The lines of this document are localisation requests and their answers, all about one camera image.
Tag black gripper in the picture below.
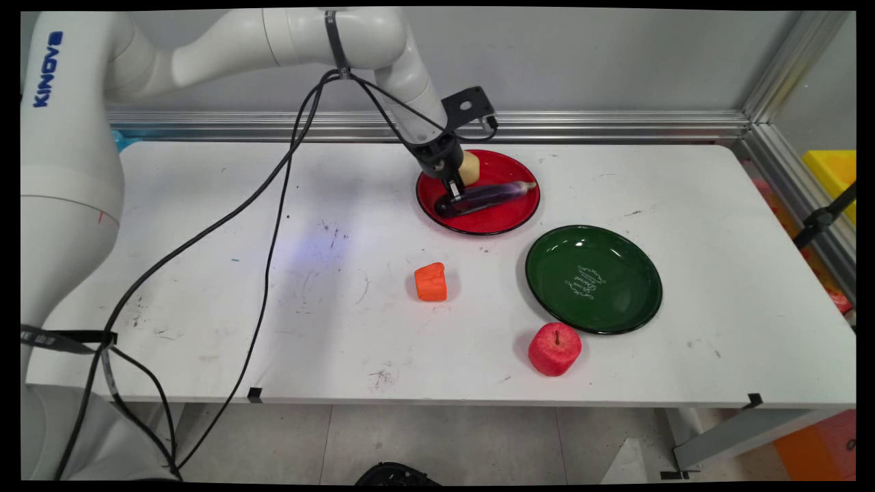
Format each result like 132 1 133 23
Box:
412 132 467 219

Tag purple toy eggplant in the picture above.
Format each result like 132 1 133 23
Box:
437 180 538 218

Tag yellow toy potato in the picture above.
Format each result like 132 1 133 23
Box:
457 151 482 187

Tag red round plate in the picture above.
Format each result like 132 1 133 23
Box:
416 149 541 236

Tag orange toy carrot piece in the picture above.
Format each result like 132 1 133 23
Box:
414 262 448 303

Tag dark green round plate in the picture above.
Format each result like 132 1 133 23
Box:
525 225 664 336

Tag red toy apple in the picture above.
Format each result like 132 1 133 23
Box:
528 323 583 377

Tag black round object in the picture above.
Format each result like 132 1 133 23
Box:
354 463 442 487

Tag grey table leg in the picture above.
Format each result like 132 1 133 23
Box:
660 408 843 480

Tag yellow plastic bin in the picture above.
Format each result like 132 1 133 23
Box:
802 150 857 226

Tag orange box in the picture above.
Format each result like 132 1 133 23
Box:
772 410 857 482

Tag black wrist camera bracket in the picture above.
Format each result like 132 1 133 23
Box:
440 85 499 133

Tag aluminium frame rail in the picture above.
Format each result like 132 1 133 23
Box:
106 109 753 144
733 123 857 305

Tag black cable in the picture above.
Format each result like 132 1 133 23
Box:
53 68 438 480
103 68 498 472

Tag aluminium frame post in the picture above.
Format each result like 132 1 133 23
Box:
742 10 855 125

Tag black velcro strap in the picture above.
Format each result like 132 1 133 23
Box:
21 324 119 356

